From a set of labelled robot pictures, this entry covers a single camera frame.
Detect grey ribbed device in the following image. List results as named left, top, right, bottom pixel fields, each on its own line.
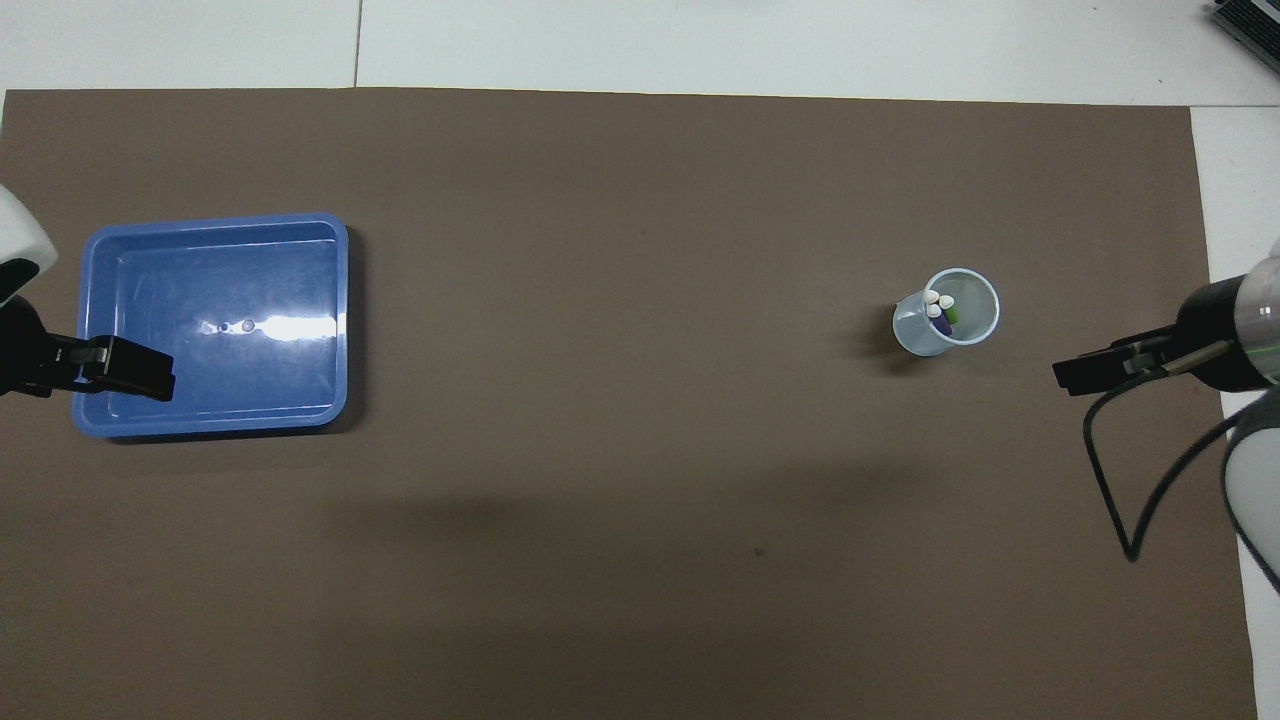
left=1210, top=0, right=1280, bottom=76

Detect translucent plastic cup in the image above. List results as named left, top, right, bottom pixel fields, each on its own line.
left=892, top=268, right=1001, bottom=358

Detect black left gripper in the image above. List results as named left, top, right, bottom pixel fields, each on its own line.
left=0, top=295, right=178, bottom=403

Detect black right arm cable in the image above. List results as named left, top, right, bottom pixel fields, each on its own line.
left=1083, top=340, right=1261, bottom=563

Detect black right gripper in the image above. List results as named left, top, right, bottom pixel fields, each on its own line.
left=1052, top=277, right=1273, bottom=397

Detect blue plastic tray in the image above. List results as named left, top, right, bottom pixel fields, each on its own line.
left=72, top=212, right=350, bottom=441

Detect brown paper mat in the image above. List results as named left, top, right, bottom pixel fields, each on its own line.
left=0, top=88, right=1259, bottom=720

